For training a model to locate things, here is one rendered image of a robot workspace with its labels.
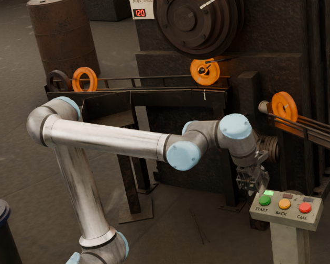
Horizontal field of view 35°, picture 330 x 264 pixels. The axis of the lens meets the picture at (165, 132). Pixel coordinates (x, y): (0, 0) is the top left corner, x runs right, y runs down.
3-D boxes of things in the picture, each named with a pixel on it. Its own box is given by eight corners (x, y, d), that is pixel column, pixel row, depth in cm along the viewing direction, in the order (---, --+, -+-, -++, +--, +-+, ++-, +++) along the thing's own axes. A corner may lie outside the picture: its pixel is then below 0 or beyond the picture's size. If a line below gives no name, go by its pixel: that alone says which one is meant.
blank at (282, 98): (287, 128, 239) (281, 130, 238) (273, 98, 242) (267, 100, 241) (302, 118, 225) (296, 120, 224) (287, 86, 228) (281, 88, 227)
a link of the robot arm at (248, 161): (235, 136, 173) (262, 140, 167) (238, 146, 176) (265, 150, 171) (225, 156, 168) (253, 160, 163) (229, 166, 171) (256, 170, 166)
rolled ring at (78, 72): (77, 101, 324) (81, 101, 326) (97, 89, 313) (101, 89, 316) (68, 75, 326) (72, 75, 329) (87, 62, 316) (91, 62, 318)
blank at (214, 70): (200, 48, 264) (198, 51, 261) (224, 67, 261) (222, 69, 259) (188, 71, 274) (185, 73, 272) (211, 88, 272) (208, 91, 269)
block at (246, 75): (249, 112, 271) (244, 69, 261) (263, 113, 267) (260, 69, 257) (241, 120, 264) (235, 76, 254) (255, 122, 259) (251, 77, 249)
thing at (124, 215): (110, 206, 316) (84, 98, 285) (153, 199, 315) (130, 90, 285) (109, 226, 297) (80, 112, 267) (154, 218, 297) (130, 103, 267)
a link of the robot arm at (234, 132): (220, 111, 165) (251, 110, 161) (230, 138, 173) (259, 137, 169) (213, 132, 159) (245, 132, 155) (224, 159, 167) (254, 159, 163)
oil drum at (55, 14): (72, 68, 599) (52, -10, 562) (112, 69, 567) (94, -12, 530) (36, 87, 556) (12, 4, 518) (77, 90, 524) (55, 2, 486)
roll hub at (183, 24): (155, 6, 256) (194, -25, 238) (185, 53, 260) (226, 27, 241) (149, 8, 252) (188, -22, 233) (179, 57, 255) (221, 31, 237)
